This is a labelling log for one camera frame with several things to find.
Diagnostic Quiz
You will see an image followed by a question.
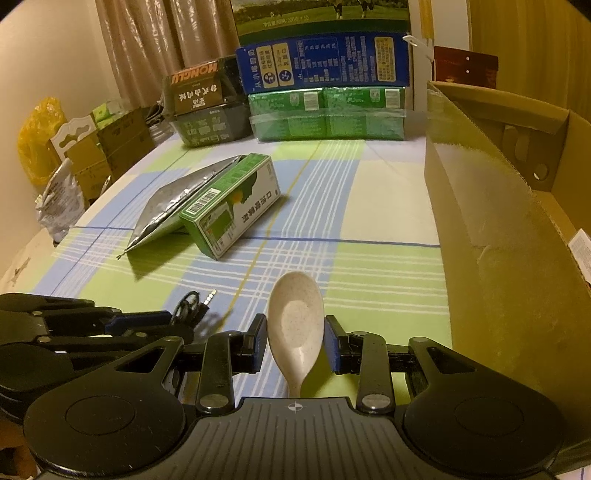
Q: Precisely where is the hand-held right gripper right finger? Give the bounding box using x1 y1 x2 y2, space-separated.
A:
324 316 467 415

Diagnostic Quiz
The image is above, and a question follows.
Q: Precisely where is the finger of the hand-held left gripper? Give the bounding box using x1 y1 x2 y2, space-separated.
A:
41 325 185 364
0 293 171 334

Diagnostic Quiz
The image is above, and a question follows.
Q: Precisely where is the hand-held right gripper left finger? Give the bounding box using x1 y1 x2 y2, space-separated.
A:
111 315 269 415

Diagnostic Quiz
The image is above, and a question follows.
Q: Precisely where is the beige speckled spoon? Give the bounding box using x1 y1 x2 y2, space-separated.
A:
268 271 326 398

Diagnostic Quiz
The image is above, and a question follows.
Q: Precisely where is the black audio cable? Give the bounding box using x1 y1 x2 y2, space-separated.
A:
168 288 218 330

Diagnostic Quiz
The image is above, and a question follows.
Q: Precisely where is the large cardboard box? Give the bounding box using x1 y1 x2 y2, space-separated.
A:
424 79 591 402

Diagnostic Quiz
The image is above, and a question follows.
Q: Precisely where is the plaid cloth covered desktop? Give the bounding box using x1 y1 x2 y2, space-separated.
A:
0 136 455 416

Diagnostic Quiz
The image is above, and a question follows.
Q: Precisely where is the silver foil bag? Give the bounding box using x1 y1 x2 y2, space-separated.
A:
117 156 241 259

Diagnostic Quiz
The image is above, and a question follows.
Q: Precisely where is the green medicine box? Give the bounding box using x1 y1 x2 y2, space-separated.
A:
178 154 281 260

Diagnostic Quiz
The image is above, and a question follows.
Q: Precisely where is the white crumpled bag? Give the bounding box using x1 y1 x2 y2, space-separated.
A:
36 159 90 243

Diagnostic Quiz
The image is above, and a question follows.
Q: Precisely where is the cardboard box with white insert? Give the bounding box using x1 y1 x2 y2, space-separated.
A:
46 115 114 204

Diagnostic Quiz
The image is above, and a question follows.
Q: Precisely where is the plain brown cardboard box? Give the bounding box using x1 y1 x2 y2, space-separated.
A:
95 107 155 171

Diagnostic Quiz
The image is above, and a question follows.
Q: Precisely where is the silver foil stack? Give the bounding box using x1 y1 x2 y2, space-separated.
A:
148 105 174 139

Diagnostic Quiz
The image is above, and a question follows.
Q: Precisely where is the yellow plastic bag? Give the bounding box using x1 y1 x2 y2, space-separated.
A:
17 97 68 185

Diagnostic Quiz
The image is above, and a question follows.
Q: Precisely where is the small green box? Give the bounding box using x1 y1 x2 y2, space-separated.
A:
92 102 125 127

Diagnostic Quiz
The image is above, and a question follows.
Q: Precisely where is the dark milk carton case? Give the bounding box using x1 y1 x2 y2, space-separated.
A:
161 58 252 147

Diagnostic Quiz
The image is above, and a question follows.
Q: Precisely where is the green milk carton pack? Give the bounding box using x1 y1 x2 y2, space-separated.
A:
247 85 407 141

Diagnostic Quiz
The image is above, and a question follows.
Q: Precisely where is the beige curtain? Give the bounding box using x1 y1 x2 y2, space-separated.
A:
95 0 241 100

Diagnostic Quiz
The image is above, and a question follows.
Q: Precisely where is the blue milk carton case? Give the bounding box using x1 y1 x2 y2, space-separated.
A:
235 32 409 93

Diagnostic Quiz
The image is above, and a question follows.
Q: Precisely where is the white carton case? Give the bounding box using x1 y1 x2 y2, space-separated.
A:
403 32 437 114

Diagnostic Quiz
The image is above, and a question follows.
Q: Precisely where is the dark red box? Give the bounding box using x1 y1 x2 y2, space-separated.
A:
433 45 499 90

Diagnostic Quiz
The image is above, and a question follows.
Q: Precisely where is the carton case with pasture picture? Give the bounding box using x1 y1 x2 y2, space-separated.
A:
229 0 411 38

